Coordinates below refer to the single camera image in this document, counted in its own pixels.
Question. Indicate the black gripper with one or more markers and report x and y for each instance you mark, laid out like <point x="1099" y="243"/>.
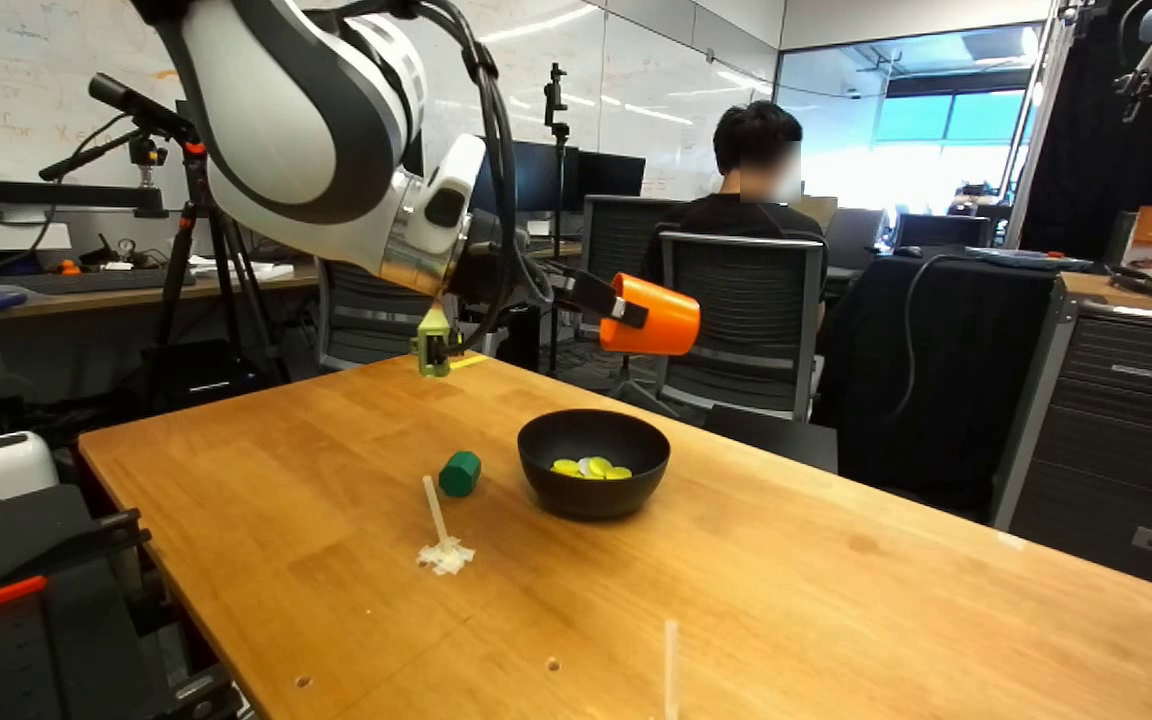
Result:
<point x="537" y="288"/>

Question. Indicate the orange plastic cup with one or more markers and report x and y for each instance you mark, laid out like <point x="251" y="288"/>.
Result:
<point x="668" y="322"/>

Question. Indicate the yellow round chip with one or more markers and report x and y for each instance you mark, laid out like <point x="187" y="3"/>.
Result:
<point x="595" y="466"/>
<point x="564" y="471"/>
<point x="616" y="471"/>

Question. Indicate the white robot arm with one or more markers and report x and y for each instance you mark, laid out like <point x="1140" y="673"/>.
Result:
<point x="280" y="120"/>

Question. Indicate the black bowl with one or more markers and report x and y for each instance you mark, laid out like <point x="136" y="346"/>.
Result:
<point x="590" y="500"/>

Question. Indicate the dark office chair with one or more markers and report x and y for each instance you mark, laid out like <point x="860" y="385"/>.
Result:
<point x="610" y="243"/>

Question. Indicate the small black computer monitor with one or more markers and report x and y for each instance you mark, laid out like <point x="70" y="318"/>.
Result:
<point x="537" y="183"/>
<point x="610" y="173"/>

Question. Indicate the thin black tripod pole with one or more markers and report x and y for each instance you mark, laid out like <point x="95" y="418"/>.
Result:
<point x="557" y="161"/>

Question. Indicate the yellow tape strip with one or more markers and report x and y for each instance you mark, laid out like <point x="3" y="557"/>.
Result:
<point x="474" y="361"/>

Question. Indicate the person in black shirt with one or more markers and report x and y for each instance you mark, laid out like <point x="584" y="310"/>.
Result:
<point x="749" y="146"/>

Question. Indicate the small green block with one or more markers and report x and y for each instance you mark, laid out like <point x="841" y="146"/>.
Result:
<point x="459" y="473"/>

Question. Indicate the thin white stick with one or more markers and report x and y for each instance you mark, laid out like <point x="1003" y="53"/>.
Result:
<point x="435" y="509"/>

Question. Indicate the black covered desk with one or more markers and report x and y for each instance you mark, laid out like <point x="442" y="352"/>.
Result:
<point x="961" y="373"/>

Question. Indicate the black backdrop cloth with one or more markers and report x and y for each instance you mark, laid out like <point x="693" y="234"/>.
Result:
<point x="1080" y="146"/>

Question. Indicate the gray drawer cabinet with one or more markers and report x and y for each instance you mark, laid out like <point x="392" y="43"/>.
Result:
<point x="1123" y="426"/>

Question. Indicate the long wooden desk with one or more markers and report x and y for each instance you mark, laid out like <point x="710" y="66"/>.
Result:
<point x="70" y="296"/>

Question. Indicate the flat white box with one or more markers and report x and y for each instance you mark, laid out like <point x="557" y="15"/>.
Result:
<point x="9" y="236"/>

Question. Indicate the orange black bar clamp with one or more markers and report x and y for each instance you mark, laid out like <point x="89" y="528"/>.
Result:
<point x="9" y="593"/>

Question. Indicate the black camera tripod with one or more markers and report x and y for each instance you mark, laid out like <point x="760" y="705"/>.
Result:
<point x="176" y="301"/>

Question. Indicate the black camera bar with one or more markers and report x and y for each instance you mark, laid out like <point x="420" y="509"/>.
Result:
<point x="136" y="101"/>

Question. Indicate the black wall shelf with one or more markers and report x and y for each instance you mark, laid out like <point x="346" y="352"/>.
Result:
<point x="16" y="192"/>

